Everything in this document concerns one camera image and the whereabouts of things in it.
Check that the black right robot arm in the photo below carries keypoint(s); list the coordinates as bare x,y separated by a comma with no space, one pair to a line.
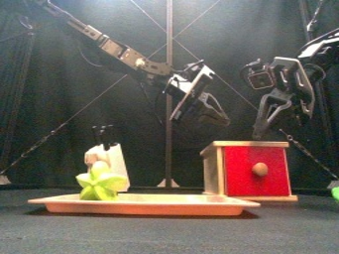
321,49

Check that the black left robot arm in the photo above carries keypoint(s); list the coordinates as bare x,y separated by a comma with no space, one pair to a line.
109,48

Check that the wooden drawer box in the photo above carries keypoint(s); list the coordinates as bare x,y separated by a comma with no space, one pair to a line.
213,172

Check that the white toy knife block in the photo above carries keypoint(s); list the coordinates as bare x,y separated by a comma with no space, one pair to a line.
116,165

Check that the green toy at edge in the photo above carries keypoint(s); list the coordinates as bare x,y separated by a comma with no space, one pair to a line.
335,195

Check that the cream rectangular tray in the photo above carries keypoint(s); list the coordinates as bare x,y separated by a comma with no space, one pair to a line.
145,205

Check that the green toy starfruit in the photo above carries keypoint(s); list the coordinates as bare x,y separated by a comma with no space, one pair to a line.
100,185

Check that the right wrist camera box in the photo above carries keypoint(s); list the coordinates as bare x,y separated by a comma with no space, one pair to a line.
259,79

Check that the vertical metal frame pole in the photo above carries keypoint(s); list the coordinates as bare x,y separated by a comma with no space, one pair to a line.
168,33

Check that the white frame foot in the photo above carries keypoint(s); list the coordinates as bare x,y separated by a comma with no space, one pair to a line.
4,180
333,184

